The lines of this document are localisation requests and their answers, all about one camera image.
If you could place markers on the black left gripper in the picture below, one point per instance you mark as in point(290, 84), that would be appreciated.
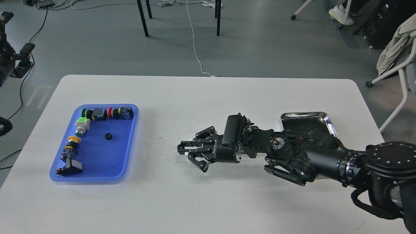
point(12, 64)

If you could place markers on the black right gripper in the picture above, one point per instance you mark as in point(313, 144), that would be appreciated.
point(206, 148)

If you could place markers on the small black gear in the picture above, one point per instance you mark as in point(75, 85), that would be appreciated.
point(108, 136)

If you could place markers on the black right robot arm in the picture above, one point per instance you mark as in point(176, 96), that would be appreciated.
point(382, 175)

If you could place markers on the blue plastic tray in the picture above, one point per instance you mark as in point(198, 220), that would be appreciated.
point(102, 160)

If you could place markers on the shiny metal tray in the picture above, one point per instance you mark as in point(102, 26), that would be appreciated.
point(304, 122)

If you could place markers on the white green push button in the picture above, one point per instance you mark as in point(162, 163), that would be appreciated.
point(82, 124)

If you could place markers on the person's white sneaker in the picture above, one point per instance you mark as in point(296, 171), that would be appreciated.
point(339, 15)

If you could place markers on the white chair with beige jacket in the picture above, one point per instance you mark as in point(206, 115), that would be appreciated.
point(399, 57)

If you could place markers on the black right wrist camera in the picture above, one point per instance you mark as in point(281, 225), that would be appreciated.
point(233, 130)

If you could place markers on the red push button switch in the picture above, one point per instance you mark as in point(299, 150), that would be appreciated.
point(123, 113)

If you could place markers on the green push button switch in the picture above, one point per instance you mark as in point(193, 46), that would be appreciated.
point(98, 114)

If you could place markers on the yellow push button switch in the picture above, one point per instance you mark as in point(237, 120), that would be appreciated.
point(70, 149)

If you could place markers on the black switch block red tip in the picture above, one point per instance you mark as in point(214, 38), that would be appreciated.
point(72, 167)

